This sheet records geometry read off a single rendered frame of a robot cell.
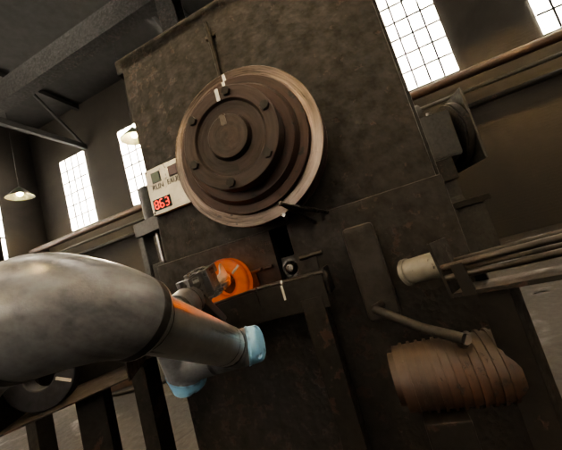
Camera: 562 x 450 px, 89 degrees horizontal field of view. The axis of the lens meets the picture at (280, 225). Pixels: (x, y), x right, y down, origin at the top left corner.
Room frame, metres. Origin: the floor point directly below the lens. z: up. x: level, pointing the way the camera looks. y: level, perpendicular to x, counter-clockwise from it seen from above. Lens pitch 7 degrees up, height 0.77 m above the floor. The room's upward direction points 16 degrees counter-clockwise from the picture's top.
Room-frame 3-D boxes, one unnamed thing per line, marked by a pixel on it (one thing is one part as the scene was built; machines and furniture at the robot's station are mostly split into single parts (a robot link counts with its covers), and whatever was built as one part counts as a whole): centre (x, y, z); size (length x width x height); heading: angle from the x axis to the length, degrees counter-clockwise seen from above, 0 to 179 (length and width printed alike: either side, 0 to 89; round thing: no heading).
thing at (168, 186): (1.03, 0.33, 1.15); 0.26 x 0.02 x 0.18; 73
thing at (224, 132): (0.73, 0.06, 1.11); 0.28 x 0.06 x 0.28; 73
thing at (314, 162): (0.83, 0.03, 1.11); 0.47 x 0.06 x 0.47; 73
